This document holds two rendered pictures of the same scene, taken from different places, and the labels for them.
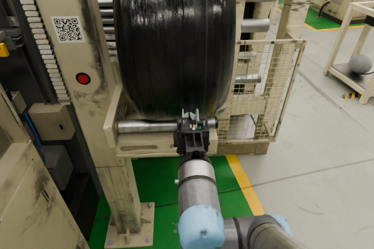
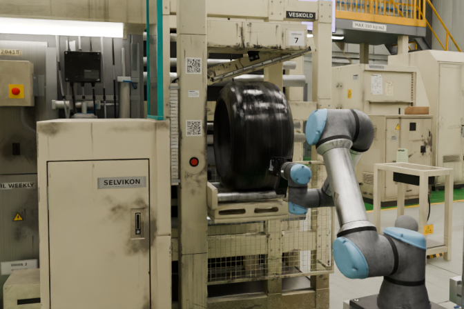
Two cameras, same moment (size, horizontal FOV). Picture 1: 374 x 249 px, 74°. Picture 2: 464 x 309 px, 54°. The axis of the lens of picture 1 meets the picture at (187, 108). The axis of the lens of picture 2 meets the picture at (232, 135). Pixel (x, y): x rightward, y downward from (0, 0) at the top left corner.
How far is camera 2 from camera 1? 1.55 m
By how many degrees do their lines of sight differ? 36
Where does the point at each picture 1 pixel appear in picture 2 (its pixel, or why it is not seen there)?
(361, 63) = (406, 223)
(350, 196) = not seen: outside the picture
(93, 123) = (191, 201)
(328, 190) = not seen: outside the picture
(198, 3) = (275, 105)
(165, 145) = (251, 208)
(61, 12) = (192, 117)
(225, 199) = not seen: outside the picture
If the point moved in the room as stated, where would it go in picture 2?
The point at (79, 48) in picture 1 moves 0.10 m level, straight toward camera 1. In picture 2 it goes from (197, 140) to (208, 141)
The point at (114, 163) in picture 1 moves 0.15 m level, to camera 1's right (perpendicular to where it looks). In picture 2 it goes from (199, 249) to (230, 247)
